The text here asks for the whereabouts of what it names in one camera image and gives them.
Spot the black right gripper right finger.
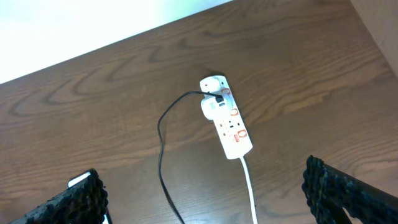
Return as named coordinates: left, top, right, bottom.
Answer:
left=302, top=156, right=397, bottom=223

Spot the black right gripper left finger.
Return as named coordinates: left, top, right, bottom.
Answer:
left=11, top=169, right=109, bottom=224

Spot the black USB charging cable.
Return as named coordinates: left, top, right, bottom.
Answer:
left=157, top=91, right=224, bottom=224

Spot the white USB charger plug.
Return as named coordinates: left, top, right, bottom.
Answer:
left=200, top=94, right=233, bottom=121

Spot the white power strip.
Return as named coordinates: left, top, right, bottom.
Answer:
left=200, top=75, right=253, bottom=160

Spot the white power strip cord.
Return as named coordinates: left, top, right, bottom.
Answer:
left=239, top=156, right=259, bottom=224

